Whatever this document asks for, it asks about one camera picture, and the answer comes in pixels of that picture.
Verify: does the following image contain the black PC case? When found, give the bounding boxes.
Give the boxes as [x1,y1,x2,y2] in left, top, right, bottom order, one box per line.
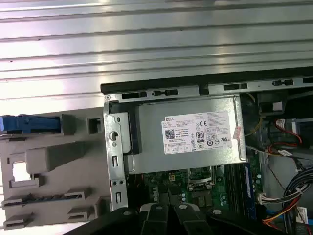
[100,64,313,235]

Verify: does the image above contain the black fan shroud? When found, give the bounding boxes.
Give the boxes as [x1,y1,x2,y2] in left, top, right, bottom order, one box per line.
[256,93,287,116]

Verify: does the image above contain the silver power supply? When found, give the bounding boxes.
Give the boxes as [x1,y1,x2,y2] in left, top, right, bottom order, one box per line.
[123,96,247,174]

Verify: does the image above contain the yellow wire bundle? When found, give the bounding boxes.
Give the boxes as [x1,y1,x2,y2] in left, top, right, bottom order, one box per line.
[246,92,265,137]

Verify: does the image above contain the silver drive cage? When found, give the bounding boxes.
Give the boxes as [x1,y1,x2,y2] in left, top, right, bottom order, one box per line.
[291,117,313,147]

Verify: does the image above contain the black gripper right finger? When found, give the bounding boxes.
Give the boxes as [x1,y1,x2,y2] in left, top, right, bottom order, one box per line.
[172,203,289,235]

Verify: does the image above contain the metal socket cover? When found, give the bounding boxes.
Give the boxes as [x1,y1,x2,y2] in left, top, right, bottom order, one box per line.
[187,166,218,193]

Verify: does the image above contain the dark RAM stick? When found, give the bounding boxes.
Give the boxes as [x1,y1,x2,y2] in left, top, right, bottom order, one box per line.
[23,193,67,203]

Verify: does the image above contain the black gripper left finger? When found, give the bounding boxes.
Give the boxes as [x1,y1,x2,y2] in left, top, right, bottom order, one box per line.
[62,202,172,235]

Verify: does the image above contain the orange wire bundle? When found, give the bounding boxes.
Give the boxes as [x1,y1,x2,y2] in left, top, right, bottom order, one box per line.
[263,195,303,230]

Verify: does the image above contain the blue RAM stick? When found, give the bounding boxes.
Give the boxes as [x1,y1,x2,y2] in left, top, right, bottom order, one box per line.
[243,163,257,218]

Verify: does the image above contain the grey parts rack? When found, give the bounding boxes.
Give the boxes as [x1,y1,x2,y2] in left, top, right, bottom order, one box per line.
[0,107,111,232]

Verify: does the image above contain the red wire bundle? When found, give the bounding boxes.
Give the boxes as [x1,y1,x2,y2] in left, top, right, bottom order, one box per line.
[268,119,304,156]

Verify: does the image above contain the black cable bundle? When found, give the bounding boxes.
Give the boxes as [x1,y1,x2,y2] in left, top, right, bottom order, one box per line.
[282,166,313,205]

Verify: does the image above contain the black RAM slot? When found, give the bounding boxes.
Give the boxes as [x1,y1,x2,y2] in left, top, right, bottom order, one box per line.
[224,164,233,213]
[233,164,243,213]

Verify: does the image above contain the green motherboard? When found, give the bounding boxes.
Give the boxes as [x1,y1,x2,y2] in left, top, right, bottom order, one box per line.
[128,163,264,216]

